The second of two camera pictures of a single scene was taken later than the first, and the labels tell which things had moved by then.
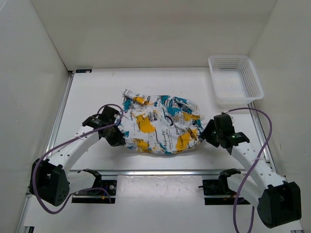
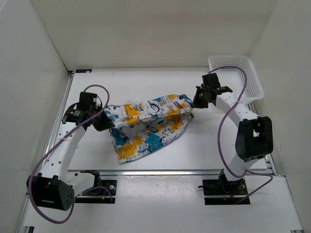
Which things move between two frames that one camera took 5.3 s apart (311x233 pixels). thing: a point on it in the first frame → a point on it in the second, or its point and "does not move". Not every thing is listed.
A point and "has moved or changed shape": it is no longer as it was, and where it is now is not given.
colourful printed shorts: (161, 124) has moved or changed shape
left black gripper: (118, 140) → (106, 124)
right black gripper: (206, 133) → (196, 103)
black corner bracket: (83, 70) does not move
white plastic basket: (235, 80) does not move
